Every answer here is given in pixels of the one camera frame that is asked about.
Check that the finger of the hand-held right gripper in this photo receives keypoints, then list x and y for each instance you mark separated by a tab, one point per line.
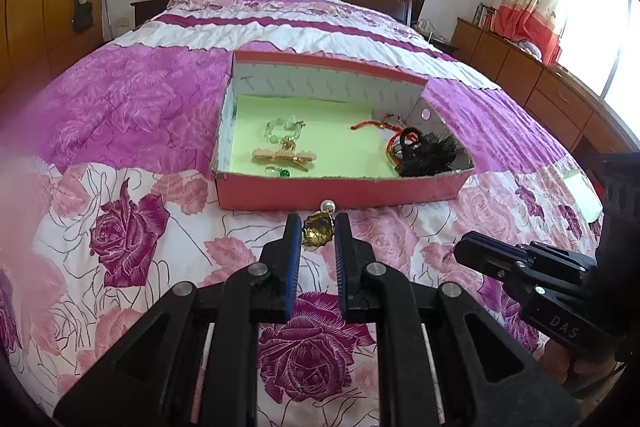
500	254
555	317

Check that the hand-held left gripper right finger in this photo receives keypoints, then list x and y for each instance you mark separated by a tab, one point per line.
341	267

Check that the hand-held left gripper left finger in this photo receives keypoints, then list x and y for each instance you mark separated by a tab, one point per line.
295	267

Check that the gold pearl brooch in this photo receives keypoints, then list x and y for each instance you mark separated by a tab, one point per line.
317	232

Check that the pink cardboard box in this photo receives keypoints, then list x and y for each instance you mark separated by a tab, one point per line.
325	192

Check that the green gem earring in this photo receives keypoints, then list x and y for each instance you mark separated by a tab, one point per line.
285	174

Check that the pink bunny hair clip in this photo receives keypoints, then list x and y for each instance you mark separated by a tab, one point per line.
280	154

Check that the black hair scrunchie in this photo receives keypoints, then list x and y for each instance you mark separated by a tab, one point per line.
430	157

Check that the person's right hand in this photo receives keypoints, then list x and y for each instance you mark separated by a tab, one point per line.
565	367

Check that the loose green paper sheet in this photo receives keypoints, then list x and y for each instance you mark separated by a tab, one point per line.
585	192

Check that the green paper liner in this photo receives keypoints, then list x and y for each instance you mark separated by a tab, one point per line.
330	132

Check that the long wooden cabinet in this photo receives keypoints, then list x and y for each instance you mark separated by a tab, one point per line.
525	72

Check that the window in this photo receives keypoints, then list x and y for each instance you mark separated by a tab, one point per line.
600	32

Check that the floral purple pink bedspread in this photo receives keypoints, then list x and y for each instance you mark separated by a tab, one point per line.
125	107

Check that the picture frames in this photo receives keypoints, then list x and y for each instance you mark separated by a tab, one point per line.
484	16

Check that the dark wooden nightstand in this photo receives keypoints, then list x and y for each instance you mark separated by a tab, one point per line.
150	9

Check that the dark hanging bag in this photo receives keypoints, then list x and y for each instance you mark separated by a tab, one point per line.
82	17

